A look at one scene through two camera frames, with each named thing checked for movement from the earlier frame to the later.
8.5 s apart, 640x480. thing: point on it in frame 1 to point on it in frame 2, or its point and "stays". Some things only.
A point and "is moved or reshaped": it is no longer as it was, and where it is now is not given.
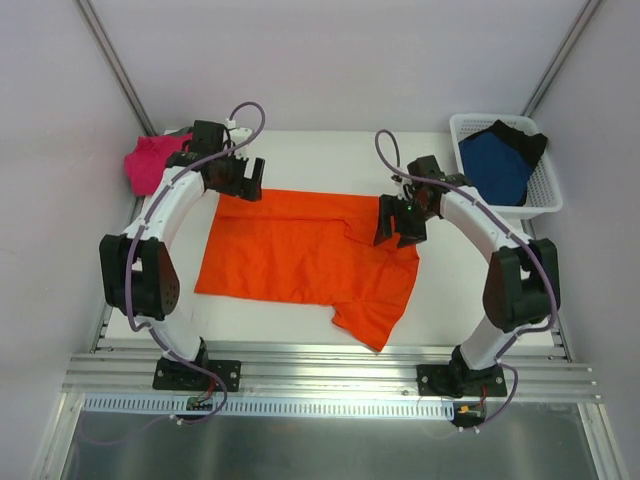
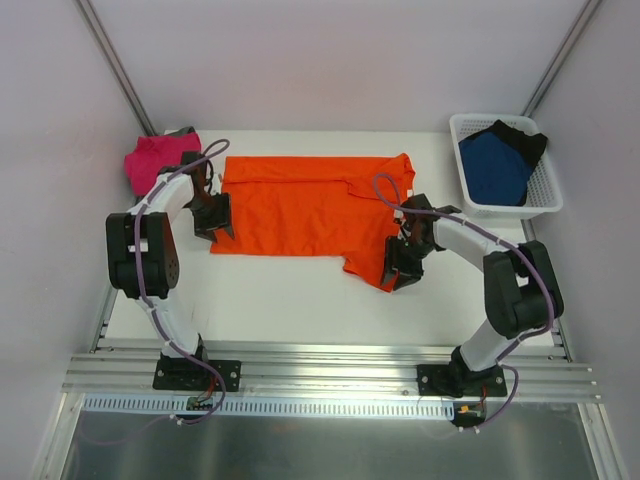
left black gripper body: (240, 176) to (213, 214)
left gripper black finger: (252, 187) to (230, 231)
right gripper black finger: (410, 234) to (404, 279)
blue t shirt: (497, 170) stays
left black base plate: (174, 375) stays
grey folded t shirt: (183, 131) stays
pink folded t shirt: (146, 165) stays
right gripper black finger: (390, 206) to (391, 269)
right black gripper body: (401, 220) to (401, 261)
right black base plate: (441, 381) stays
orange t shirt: (314, 248) is moved or reshaped
